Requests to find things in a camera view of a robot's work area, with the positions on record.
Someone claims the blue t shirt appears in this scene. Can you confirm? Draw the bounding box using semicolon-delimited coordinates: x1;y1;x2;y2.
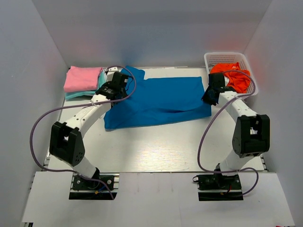
104;66;211;131

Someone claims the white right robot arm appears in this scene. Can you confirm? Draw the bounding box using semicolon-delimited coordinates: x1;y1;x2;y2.
201;72;270;189

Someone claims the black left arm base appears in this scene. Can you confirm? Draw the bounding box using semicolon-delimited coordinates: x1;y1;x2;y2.
69;173;119;201

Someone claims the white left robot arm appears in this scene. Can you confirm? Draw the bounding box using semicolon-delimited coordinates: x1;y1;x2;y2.
49;71;130;189

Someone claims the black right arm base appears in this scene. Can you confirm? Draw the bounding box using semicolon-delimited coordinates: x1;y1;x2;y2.
193;174;243;201

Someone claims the folded mint t shirt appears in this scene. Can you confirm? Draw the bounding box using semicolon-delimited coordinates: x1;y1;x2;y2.
64;70;106;100

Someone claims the orange t shirt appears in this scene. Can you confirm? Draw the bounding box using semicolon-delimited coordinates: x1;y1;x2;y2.
210;62;250;93

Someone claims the white plastic laundry basket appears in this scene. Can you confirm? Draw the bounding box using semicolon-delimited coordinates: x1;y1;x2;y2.
204;52;258;100

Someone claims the folded pink t shirt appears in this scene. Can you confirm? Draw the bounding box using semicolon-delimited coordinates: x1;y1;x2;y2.
63;66;103;93

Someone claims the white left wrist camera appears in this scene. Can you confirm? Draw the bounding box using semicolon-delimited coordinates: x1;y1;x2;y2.
104;67;119;82

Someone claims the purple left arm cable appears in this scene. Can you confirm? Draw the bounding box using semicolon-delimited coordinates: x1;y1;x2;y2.
31;65;137;200

